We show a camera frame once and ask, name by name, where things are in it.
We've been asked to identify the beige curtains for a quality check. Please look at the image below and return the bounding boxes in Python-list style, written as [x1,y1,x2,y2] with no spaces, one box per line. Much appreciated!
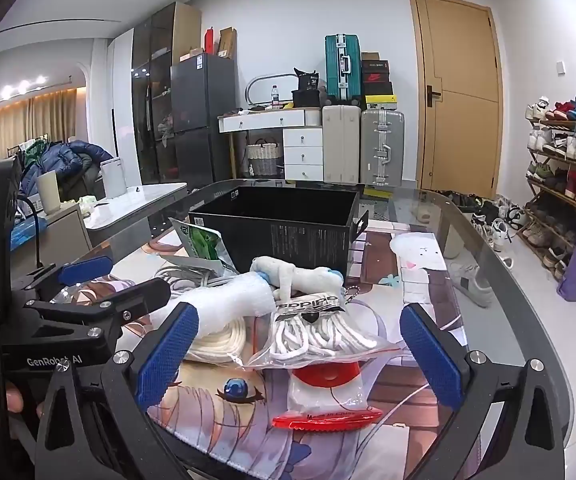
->
[0,87,89,161]

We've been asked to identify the white sneaker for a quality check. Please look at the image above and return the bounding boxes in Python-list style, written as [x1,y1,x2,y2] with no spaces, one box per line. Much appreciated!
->
[448,262,496,308]

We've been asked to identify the white foam wrap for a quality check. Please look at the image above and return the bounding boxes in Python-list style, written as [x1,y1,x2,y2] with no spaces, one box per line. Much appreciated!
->
[168,272,276,336]

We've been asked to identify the beige suitcase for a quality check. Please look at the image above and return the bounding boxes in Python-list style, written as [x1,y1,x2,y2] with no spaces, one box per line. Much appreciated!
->
[322,104,361,183]

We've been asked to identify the group of shoes on floor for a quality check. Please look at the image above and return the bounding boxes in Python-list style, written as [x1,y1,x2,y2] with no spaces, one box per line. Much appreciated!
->
[438,190,528,271]

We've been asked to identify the white desk with drawers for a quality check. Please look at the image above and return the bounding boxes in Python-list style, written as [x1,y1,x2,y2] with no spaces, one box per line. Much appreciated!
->
[218,107,325,181]

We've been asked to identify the wooden shoe rack with shoes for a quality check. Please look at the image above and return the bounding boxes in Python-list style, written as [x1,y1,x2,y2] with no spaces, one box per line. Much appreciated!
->
[524,95,576,271]

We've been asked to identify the grey cable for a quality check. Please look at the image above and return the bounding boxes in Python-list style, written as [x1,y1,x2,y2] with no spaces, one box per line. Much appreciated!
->
[154,265,241,293]

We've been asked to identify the white cylinder appliance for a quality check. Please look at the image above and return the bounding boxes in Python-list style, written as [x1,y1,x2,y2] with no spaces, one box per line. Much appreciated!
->
[100,157,128,200]

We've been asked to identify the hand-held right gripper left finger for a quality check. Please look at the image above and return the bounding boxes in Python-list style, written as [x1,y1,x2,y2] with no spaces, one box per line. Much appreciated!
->
[35,302,201,480]

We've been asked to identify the white blue plush toy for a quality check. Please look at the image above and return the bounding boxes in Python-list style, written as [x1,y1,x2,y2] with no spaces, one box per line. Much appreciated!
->
[250,256,363,307]

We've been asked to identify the clear bag with red clips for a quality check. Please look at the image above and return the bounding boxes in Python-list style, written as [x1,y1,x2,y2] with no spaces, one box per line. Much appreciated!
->
[272,360,386,433]

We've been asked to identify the black cardboard box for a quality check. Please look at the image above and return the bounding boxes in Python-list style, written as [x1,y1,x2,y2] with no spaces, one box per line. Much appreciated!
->
[188,185,370,281]

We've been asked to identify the bag of white shoelaces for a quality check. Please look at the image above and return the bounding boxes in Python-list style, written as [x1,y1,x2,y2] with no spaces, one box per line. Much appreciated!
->
[248,292,401,372]

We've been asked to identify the glass display cabinet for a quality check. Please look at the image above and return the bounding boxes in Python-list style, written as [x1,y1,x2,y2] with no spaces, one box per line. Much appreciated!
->
[131,2,201,186]

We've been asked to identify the teal suitcase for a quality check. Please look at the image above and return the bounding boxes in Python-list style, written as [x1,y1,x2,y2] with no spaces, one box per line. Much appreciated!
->
[324,34,362,106]

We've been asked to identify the white waste bin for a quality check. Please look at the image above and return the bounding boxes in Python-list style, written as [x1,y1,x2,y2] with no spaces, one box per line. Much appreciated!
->
[440,230,466,260]

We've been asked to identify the silver suitcase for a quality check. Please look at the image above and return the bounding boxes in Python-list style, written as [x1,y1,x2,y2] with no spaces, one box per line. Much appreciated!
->
[360,108,405,188]

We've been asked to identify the oval mirror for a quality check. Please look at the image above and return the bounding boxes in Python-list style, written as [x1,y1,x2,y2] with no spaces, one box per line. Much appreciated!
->
[244,74,301,108]

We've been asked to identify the green white packet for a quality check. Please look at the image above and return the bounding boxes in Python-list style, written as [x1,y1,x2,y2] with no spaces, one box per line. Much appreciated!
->
[168,217,233,273]

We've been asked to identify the flat cardboard box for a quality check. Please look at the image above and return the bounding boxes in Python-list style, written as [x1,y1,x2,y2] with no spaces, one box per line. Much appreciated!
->
[218,27,237,59]

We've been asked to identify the white marble side table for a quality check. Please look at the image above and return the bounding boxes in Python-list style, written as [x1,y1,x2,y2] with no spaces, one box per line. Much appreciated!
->
[84,182,189,248]

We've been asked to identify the wicker basket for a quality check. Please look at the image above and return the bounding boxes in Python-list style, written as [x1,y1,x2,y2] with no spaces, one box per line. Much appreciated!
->
[246,141,283,177]

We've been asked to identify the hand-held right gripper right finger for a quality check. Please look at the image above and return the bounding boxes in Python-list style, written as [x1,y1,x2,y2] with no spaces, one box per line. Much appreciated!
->
[399,302,576,480]

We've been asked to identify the cream cup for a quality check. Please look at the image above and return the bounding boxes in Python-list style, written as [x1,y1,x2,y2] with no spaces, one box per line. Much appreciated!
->
[36,171,62,213]

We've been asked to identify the dark grey fridge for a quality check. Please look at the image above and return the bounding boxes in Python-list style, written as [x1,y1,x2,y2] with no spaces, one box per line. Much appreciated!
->
[170,53,239,191]

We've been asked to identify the black bag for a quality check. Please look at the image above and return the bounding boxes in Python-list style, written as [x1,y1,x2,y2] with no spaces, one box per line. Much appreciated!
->
[292,67,323,108]

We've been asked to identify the grey low cabinet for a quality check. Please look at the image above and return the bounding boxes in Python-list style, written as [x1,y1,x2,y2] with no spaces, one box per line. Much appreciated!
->
[10,200,94,281]

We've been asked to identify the printed desk mat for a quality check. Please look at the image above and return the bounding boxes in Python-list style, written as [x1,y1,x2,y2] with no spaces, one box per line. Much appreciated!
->
[103,220,483,480]

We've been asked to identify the blue puffer jacket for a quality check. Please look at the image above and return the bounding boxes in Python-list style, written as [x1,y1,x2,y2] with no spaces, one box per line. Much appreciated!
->
[19,141,114,196]

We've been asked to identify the wooden door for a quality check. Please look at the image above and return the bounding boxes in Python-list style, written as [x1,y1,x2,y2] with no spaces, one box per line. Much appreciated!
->
[409,0,504,201]

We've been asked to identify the white rope coil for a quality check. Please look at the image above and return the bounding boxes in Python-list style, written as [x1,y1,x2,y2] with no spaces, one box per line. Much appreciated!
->
[183,316,276,366]

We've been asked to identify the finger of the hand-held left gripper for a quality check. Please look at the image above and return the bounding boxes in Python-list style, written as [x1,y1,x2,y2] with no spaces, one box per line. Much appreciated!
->
[24,276,172,333]
[12,255,115,306]

